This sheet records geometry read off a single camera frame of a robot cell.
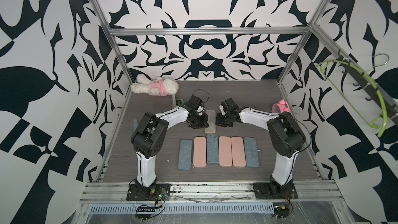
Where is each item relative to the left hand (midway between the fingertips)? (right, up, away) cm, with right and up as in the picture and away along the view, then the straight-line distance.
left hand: (208, 123), depth 93 cm
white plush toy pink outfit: (-30, +22, +12) cm, 39 cm away
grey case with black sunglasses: (-19, +12, +12) cm, 25 cm away
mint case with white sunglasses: (+2, -13, -8) cm, 15 cm away
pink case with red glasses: (-5, -14, -9) cm, 18 cm away
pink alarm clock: (+44, +10, +1) cm, 46 cm away
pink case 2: (+15, -15, -8) cm, 23 cm away
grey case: (+22, -15, -11) cm, 29 cm away
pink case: (+8, -14, -8) cm, 18 cm away
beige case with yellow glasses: (+2, +1, +2) cm, 3 cm away
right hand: (+4, +1, +3) cm, 5 cm away
